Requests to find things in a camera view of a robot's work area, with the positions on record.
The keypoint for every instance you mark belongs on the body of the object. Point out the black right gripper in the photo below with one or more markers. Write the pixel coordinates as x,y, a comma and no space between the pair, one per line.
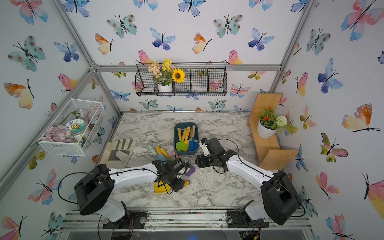
200,162

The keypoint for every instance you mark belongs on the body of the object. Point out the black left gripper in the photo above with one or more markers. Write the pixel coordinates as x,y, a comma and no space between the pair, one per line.
179,186

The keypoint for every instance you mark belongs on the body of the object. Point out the potted red flowers white pot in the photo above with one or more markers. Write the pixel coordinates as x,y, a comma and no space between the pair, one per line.
270,123

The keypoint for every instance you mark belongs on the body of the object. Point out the green trowel yellow foam handle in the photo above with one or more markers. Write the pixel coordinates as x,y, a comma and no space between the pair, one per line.
181,145

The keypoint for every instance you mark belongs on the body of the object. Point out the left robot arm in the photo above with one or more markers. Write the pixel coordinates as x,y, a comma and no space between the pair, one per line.
94,190

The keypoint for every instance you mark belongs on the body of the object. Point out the sunflower bouquet white pot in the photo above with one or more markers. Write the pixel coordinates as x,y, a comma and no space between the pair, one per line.
165,75

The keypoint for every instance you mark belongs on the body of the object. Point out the pink artificial flowers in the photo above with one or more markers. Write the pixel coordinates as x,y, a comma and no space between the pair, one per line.
58,134

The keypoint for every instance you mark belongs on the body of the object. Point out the wooden corner shelf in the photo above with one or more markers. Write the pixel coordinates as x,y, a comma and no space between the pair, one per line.
270,155

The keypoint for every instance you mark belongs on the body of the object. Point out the yellow plastic scoop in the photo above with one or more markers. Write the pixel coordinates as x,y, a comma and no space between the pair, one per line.
162,189

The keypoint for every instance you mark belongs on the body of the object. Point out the light blue trowel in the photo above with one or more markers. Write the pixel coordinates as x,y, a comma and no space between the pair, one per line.
158,156

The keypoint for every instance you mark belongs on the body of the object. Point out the purple shovel pink handle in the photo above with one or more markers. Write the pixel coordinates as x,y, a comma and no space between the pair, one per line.
189,169

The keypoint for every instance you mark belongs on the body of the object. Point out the white and grey garden glove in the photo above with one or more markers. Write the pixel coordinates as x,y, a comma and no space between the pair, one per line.
118,153

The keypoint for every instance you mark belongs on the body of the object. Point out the white wire side basket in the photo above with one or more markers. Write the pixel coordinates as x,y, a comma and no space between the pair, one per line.
93,113

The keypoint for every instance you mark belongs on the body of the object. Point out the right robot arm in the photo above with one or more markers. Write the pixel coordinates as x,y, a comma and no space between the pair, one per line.
279,201

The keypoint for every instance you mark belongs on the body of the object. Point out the round green tin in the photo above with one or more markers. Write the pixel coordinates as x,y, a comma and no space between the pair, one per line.
76,126

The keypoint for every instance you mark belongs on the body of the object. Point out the teal plastic storage box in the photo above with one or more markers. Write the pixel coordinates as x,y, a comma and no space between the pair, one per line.
184,126

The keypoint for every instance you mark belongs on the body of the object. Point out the black wire wall basket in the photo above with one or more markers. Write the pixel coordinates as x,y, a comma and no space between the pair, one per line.
197,80

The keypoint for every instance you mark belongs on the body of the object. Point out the blue shovel wooden handle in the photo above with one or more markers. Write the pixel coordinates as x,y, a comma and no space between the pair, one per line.
192,142

